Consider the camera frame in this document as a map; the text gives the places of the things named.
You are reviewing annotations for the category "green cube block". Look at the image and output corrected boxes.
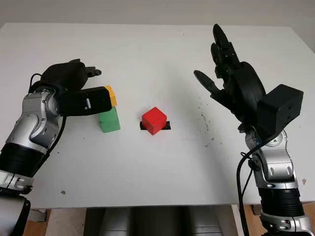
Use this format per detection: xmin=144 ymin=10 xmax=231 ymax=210
xmin=98 ymin=107 xmax=121 ymax=133

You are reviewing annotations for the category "white table leg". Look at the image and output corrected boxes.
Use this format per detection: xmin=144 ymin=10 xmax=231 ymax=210
xmin=230 ymin=204 xmax=245 ymax=236

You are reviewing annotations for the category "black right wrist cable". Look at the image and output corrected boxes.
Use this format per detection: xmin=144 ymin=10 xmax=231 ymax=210
xmin=236 ymin=137 xmax=279 ymax=236

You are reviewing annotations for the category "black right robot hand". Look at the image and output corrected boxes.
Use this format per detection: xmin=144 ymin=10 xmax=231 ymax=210
xmin=193 ymin=24 xmax=267 ymax=124

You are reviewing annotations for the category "yellow cube block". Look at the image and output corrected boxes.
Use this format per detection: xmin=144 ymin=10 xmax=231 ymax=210
xmin=104 ymin=85 xmax=118 ymax=107

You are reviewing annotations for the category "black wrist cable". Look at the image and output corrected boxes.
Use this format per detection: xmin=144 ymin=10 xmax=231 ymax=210
xmin=236 ymin=137 xmax=279 ymax=236
xmin=29 ymin=73 xmax=67 ymax=160

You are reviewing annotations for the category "black tape strip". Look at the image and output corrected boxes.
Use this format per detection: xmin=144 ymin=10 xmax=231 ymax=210
xmin=139 ymin=120 xmax=171 ymax=131

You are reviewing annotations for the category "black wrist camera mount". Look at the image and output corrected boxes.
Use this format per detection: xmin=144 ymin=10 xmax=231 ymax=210
xmin=58 ymin=86 xmax=114 ymax=117
xmin=256 ymin=84 xmax=304 ymax=138

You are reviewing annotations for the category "dark grey robot body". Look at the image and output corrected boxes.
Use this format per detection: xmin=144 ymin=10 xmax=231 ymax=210
xmin=83 ymin=206 xmax=232 ymax=236

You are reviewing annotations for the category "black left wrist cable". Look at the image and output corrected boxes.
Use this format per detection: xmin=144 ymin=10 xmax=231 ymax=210
xmin=29 ymin=73 xmax=67 ymax=160

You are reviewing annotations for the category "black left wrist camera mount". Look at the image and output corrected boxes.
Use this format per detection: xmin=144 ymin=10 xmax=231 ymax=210
xmin=58 ymin=86 xmax=114 ymax=117

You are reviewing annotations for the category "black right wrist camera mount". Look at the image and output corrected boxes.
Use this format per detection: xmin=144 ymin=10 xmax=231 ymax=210
xmin=256 ymin=84 xmax=304 ymax=138

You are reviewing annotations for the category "red cube block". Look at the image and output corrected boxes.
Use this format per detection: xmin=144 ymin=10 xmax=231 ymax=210
xmin=141 ymin=106 xmax=168 ymax=135

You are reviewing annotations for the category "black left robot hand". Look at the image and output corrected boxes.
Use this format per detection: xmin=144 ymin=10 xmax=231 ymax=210
xmin=40 ymin=58 xmax=102 ymax=93

